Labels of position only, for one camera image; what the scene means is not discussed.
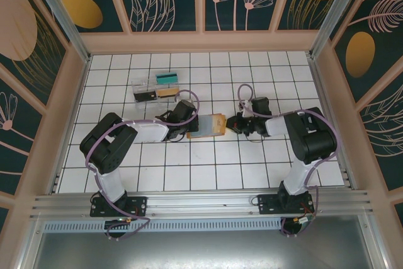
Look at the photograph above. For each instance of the orange clear zip pouch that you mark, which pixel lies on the orange clear zip pouch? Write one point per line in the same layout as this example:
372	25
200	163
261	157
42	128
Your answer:
204	125

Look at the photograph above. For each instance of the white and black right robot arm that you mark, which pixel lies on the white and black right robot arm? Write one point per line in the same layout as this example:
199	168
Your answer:
297	174

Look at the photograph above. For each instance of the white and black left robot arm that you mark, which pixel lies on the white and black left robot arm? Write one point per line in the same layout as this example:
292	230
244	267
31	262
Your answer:
110	180

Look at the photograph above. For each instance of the gold credit card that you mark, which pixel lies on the gold credit card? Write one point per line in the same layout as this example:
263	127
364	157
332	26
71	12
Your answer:
167	93

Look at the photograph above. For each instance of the black credit card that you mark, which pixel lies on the black credit card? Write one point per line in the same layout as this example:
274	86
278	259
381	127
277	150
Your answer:
144	96

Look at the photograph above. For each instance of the clear acrylic organiser tray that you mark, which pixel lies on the clear acrylic organiser tray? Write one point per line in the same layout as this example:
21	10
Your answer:
141	84

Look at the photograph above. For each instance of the small circuit board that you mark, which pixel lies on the small circuit board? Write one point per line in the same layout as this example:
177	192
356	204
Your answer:
303	219
126	219

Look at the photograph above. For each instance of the grey sheet metal panel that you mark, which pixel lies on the grey sheet metal panel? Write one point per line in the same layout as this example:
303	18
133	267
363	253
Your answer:
201	250

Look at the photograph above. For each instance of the aluminium side rail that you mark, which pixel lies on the aluminium side rail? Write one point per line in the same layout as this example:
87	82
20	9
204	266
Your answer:
327	108
82	80

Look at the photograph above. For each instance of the aluminium mounting rail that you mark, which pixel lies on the aluminium mounting rail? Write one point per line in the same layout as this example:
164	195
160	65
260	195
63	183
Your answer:
201	203

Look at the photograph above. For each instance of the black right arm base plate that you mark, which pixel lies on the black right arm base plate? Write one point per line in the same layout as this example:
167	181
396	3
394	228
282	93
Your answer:
266	204

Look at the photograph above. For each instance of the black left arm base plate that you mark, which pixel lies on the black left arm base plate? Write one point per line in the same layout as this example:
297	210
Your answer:
138	206

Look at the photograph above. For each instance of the aluminium corner post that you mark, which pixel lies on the aluminium corner post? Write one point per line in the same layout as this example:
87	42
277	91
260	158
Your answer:
60	10
333	14

